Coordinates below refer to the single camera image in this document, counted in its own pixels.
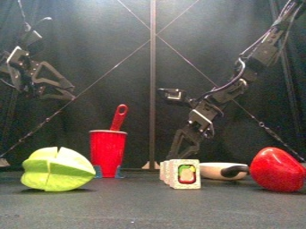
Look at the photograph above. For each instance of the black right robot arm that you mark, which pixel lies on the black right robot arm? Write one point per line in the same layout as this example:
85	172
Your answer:
265	52

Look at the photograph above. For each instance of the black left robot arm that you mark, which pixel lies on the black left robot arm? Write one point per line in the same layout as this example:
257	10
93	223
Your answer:
30	35

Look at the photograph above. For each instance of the white toy sushi piece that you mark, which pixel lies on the white toy sushi piece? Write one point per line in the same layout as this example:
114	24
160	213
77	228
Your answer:
186	174
162	171
168	173

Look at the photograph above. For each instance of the red plastic cup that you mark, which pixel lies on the red plastic cup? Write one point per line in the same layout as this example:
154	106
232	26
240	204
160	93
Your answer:
108	152

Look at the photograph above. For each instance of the red toy bell pepper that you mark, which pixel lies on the red toy bell pepper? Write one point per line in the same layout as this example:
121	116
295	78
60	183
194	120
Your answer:
277	170

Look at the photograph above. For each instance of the green star fruit toy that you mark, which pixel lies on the green star fruit toy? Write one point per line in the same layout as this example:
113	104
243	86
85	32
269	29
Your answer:
56	170

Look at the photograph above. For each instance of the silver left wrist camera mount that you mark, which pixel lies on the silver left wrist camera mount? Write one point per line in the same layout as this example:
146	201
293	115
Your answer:
13	64

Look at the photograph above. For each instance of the pale pole foot bracket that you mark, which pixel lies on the pale pole foot bracket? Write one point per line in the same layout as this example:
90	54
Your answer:
146	166
157	166

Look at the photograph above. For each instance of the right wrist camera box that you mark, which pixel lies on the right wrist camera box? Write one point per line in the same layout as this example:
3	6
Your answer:
172	95

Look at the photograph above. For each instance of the vertical metal frame pole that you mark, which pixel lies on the vertical metal frame pole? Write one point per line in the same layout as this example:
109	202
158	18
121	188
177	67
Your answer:
153	89

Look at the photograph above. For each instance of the blue cup holder bracket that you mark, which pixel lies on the blue cup holder bracket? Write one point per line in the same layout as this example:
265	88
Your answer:
98	172
120	172

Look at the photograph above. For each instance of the pale corner bracket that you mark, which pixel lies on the pale corner bracket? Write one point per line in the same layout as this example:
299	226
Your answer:
5	162

